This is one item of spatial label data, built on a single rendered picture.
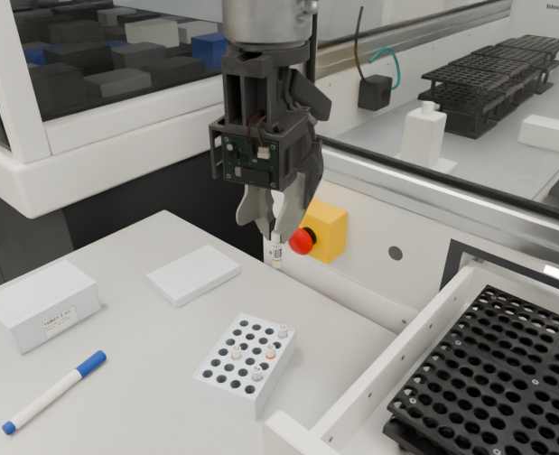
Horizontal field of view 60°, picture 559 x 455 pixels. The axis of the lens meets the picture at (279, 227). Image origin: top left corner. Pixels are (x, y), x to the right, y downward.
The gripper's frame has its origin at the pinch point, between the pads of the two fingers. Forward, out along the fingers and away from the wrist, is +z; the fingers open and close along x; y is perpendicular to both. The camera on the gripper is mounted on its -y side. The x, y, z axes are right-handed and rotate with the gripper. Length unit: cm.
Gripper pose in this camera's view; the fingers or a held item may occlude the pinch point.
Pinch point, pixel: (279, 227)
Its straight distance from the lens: 53.7
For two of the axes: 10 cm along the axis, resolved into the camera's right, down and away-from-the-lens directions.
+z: 0.0, 8.5, 5.3
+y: -4.0, 4.9, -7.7
